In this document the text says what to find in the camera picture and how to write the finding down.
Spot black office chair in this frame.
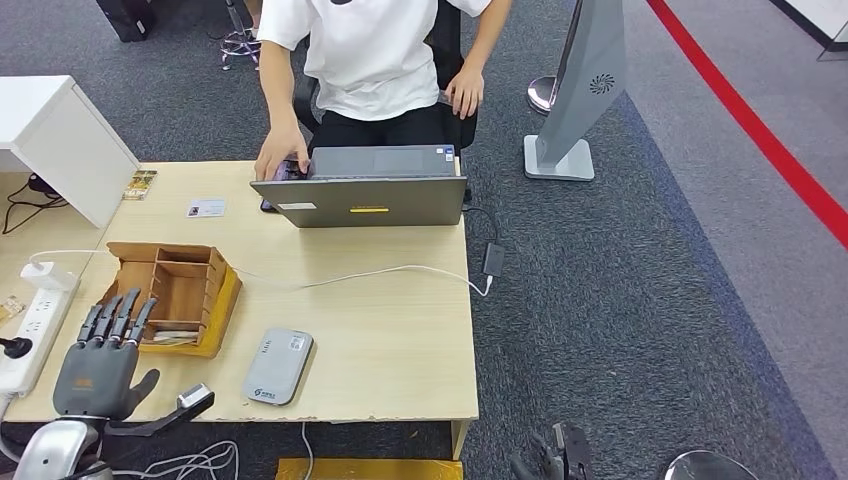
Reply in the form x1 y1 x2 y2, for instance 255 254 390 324
291 0 479 151

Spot yellow floor tape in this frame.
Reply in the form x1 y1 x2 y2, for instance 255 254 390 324
275 458 465 480

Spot black bag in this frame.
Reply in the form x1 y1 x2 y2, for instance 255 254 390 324
95 0 159 44

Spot white desk leg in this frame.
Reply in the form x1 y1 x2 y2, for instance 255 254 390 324
451 421 472 462

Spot white ID card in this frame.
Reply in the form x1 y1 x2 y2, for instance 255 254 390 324
186 197 227 220

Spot white charger plug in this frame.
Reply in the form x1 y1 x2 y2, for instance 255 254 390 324
19 260 80 293

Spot grey card reader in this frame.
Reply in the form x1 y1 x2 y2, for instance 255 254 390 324
242 327 315 407

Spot white power strip cord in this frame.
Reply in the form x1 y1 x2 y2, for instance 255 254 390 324
0 394 28 465

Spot black plug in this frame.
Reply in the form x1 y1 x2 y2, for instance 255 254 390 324
0 336 35 361

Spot grey sign stand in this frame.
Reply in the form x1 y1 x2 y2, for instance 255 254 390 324
523 0 629 183

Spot white board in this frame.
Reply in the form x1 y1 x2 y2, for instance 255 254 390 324
768 0 848 64

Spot chrome stanchion base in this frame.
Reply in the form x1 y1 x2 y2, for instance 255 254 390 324
527 76 562 117

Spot black camera bracket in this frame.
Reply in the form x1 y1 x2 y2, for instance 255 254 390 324
563 423 595 480
104 393 217 439

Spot chrome round base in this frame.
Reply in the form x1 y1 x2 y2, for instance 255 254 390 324
664 451 760 480

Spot black smartphone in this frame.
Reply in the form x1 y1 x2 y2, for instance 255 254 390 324
260 158 313 214

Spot red floor tape line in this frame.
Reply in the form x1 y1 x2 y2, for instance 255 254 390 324
645 0 848 253

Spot stack of room key cards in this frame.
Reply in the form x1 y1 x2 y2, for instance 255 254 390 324
140 328 200 346

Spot white power strip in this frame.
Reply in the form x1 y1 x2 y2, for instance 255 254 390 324
0 278 81 399

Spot grey laptop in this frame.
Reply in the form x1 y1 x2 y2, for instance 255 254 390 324
249 144 469 229

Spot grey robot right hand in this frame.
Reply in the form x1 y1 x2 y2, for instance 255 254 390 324
508 431 565 480

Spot black left camera bracket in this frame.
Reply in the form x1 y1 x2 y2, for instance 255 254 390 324
104 393 217 439

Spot black adapter cable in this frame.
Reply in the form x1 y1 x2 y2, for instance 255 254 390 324
461 205 501 246

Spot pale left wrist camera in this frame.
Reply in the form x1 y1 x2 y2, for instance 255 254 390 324
176 382 215 411

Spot wooden card organizer box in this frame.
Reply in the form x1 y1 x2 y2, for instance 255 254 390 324
99 241 230 346

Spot person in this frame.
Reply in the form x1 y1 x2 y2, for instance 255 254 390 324
253 0 515 183

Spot black cables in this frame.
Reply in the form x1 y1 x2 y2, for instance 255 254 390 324
1 173 71 236

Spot white charging cable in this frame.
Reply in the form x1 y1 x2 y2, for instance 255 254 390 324
27 248 494 299

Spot person's right hand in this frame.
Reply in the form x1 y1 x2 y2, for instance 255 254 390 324
254 125 312 183

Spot black right camera bracket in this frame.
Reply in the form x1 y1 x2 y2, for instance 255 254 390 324
563 423 595 480

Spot tangled white floor cables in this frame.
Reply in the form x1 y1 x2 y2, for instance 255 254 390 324
112 440 240 480

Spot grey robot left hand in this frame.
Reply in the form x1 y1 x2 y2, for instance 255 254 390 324
52 287 162 421

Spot chrome stool base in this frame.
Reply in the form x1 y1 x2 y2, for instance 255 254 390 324
219 0 263 72

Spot black adapter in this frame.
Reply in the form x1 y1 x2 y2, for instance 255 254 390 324
482 242 507 278

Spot white cabinet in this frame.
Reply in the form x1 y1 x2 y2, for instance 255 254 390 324
0 74 142 230

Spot person's left hand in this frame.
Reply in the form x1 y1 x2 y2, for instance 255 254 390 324
445 64 486 121

